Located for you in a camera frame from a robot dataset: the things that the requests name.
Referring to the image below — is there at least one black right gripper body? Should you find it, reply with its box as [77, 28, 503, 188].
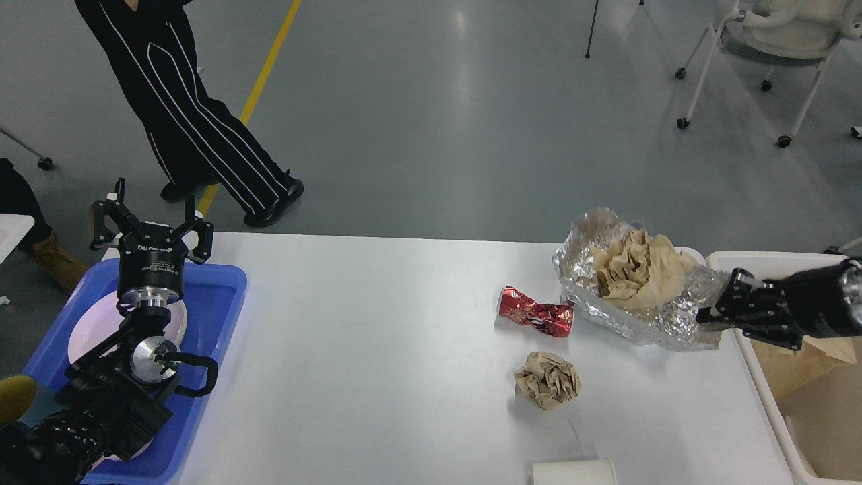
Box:
[781, 258, 861, 338]

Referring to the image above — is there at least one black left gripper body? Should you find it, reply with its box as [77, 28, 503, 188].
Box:
[117, 229, 188, 304]

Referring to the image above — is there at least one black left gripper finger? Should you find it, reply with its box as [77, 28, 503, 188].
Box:
[164, 195, 215, 265]
[90, 178, 154, 251]

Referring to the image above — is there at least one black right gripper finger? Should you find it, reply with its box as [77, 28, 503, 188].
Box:
[741, 328, 803, 351]
[696, 268, 792, 331]

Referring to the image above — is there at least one brown paper bag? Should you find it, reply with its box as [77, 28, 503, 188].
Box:
[750, 335, 860, 399]

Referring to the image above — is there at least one pink plate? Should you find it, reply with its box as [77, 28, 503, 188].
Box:
[67, 294, 188, 363]

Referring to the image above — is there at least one aluminium foil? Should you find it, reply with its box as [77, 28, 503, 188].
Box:
[552, 207, 729, 351]

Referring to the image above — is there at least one teal mug yellow inside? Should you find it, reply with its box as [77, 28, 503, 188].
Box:
[1, 375, 39, 423]

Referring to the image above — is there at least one brown paper ball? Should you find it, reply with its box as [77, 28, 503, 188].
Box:
[513, 351, 582, 411]

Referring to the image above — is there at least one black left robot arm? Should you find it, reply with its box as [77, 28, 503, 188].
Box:
[2, 178, 219, 484]

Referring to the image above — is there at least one blue plastic tray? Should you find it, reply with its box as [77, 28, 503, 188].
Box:
[24, 259, 247, 484]

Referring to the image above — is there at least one brown boot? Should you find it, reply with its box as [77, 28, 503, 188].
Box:
[0, 158, 90, 292]

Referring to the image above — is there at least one person in striped track pants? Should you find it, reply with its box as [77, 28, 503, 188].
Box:
[75, 1, 304, 227]

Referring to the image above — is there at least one white chair base left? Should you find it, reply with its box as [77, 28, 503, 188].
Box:
[1, 127, 55, 171]

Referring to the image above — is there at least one beige plastic bin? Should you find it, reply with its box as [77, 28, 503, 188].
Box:
[707, 251, 861, 484]

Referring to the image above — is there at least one white side table left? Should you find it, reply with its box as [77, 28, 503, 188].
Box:
[0, 213, 34, 263]

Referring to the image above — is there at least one red foil wrapper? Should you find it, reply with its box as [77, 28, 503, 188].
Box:
[498, 286, 574, 338]

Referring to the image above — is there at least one white paper cup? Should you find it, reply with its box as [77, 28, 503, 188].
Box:
[531, 459, 617, 485]

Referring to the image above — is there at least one white office chair right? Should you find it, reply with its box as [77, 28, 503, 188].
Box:
[675, 1, 861, 148]

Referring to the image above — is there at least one black tripod leg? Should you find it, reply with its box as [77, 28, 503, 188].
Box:
[584, 0, 600, 59]

